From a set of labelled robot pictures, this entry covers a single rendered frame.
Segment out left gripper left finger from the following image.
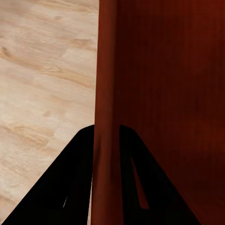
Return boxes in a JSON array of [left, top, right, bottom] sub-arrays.
[[2, 125, 94, 225]]

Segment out storage box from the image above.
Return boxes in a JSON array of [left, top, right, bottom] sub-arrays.
[[90, 0, 225, 225]]

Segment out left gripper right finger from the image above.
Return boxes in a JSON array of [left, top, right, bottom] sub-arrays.
[[119, 125, 201, 225]]

